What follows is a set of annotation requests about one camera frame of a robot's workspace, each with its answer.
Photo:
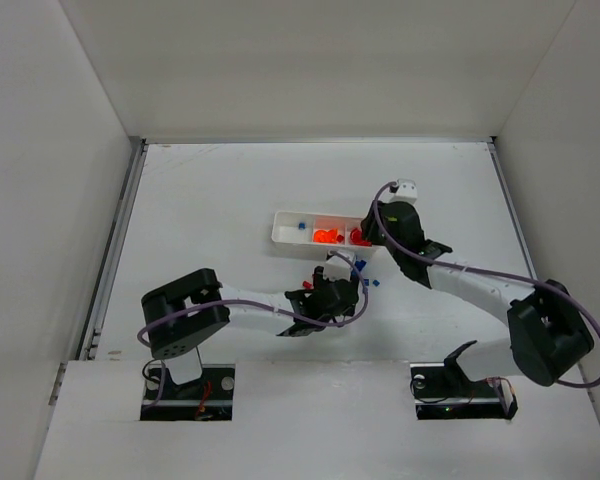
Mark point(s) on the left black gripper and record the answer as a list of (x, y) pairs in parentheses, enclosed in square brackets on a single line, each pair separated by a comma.
[(333, 293)]

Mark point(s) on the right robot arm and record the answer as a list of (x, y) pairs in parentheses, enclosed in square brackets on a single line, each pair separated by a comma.
[(547, 331)]

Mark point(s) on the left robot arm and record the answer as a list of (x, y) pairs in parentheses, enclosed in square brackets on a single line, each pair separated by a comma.
[(184, 313)]

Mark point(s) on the large blue curved lego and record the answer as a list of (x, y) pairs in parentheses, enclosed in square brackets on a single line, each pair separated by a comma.
[(360, 264)]

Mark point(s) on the orange spiral piece in tray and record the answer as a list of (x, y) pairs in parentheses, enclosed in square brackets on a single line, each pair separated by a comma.
[(334, 237)]

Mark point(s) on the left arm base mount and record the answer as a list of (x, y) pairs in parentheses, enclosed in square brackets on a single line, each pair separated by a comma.
[(207, 399)]

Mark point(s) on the orange spiral lego piece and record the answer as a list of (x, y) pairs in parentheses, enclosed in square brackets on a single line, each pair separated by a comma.
[(320, 236)]

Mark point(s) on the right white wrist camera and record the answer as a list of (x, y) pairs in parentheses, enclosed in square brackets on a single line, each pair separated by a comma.
[(403, 190)]

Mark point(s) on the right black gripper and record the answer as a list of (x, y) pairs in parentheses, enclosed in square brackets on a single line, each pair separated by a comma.
[(376, 228)]

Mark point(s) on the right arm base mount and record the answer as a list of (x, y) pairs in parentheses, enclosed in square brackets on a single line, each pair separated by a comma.
[(441, 391)]

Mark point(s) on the white three-compartment tray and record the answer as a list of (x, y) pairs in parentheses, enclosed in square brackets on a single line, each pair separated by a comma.
[(290, 241)]

